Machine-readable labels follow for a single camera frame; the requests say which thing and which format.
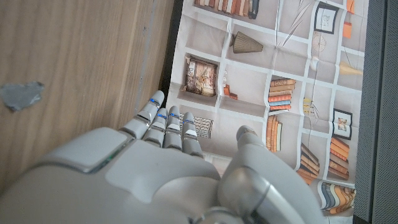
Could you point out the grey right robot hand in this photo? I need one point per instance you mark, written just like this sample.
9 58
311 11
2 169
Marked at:
140 180

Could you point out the grey tape patch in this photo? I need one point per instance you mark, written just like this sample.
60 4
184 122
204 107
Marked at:
18 95

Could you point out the printed bookshelf backdrop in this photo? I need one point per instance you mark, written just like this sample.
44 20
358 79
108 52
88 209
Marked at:
248 77

